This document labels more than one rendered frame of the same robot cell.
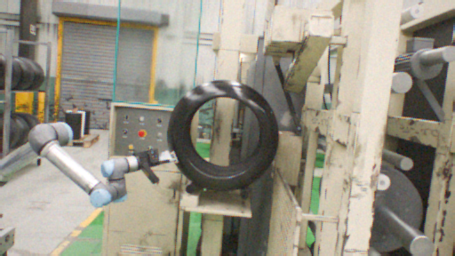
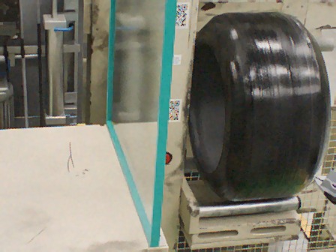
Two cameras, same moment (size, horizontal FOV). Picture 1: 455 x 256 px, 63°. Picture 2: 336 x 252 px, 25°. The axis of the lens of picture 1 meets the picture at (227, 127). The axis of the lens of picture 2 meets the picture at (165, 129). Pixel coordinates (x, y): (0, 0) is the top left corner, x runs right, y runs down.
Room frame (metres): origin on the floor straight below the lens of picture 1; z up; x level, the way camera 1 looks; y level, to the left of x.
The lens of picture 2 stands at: (2.84, 1.97, 2.19)
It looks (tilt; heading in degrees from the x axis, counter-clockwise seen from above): 28 degrees down; 253
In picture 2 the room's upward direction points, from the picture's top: 4 degrees clockwise
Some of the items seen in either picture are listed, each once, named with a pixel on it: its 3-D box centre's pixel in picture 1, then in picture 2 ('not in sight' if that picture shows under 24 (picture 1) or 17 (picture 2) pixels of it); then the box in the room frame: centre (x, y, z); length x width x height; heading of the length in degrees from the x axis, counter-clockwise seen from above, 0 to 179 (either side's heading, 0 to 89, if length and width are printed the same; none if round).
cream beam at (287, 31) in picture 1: (291, 36); not in sight; (1.87, -0.28, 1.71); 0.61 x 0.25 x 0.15; 178
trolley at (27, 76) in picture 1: (7, 104); not in sight; (5.11, 3.07, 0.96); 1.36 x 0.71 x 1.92; 2
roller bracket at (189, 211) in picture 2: not in sight; (178, 187); (2.18, 0.01, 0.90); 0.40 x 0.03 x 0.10; 88
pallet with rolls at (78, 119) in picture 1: (76, 125); not in sight; (8.11, 3.32, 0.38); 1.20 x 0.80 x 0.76; 10
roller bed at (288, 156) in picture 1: (285, 156); not in sight; (2.22, -0.37, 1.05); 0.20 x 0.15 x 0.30; 178
